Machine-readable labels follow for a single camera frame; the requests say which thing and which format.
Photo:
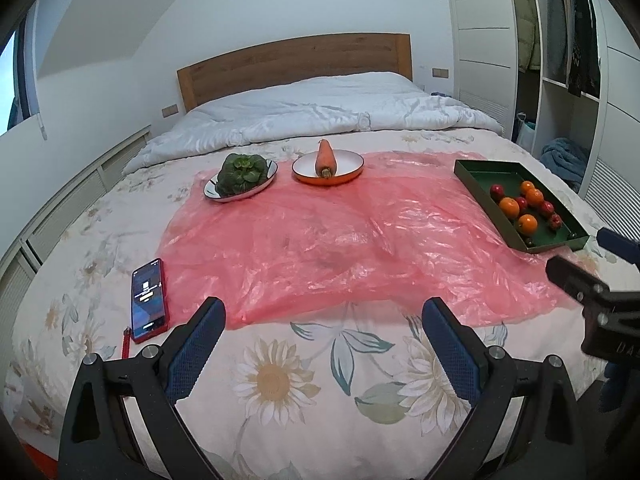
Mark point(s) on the wooden headboard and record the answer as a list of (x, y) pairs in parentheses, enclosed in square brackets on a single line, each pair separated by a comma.
[(300, 60)]

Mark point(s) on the dark hanging garments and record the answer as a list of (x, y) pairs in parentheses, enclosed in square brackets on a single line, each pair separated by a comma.
[(582, 40)]

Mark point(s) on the window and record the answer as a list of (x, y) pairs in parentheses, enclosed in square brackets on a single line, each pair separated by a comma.
[(12, 110)]

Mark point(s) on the leafy green vegetable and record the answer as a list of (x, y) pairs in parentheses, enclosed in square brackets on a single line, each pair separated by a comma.
[(240, 175)]

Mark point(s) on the pink plastic sheet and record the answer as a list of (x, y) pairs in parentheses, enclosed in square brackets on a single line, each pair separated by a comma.
[(325, 230)]

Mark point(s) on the white wardrobe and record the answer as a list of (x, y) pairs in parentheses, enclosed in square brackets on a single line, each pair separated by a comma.
[(480, 35)]

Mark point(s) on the low slatted wall cabinet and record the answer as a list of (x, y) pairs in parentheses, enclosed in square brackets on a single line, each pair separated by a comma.
[(65, 200)]

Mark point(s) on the pale green hanging jacket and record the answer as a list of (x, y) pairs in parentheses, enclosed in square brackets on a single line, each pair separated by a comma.
[(527, 25)]

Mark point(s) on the white bag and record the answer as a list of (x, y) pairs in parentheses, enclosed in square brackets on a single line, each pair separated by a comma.
[(525, 135)]

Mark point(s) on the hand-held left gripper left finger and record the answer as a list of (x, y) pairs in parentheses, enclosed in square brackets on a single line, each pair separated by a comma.
[(192, 355)]

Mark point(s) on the white blue-rimmed plate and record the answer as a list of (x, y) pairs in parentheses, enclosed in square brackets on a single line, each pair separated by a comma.
[(268, 172)]

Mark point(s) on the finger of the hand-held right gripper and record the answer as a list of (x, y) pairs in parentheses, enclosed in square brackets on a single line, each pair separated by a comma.
[(575, 275), (620, 247)]

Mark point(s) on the orange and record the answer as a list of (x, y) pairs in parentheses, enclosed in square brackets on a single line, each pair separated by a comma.
[(527, 224), (527, 186), (536, 197), (509, 207)]

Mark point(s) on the carrot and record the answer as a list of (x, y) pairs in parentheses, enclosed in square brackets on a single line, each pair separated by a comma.
[(326, 157)]

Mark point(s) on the grey hanging garment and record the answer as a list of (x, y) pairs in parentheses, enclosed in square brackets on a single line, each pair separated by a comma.
[(555, 30)]

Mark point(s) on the orange-rimmed white plate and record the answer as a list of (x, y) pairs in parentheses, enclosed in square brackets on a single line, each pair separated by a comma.
[(350, 162)]

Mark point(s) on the white duvet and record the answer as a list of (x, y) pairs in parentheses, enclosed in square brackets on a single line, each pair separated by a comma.
[(325, 110)]

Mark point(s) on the wall switch plate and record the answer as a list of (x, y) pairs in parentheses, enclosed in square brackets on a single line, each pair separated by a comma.
[(439, 72), (170, 110)]

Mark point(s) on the smartphone in red case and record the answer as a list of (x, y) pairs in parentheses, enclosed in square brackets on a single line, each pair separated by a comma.
[(147, 300)]

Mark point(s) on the red cloth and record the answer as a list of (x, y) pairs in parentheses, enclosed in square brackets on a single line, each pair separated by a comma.
[(35, 462)]

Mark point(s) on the green rectangular tray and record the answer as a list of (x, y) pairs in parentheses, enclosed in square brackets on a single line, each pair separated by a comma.
[(480, 175)]

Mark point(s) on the blue folded towel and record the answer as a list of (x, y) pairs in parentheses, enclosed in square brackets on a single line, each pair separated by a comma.
[(562, 160)]

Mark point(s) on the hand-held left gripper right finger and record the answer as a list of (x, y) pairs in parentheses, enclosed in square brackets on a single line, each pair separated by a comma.
[(452, 350)]

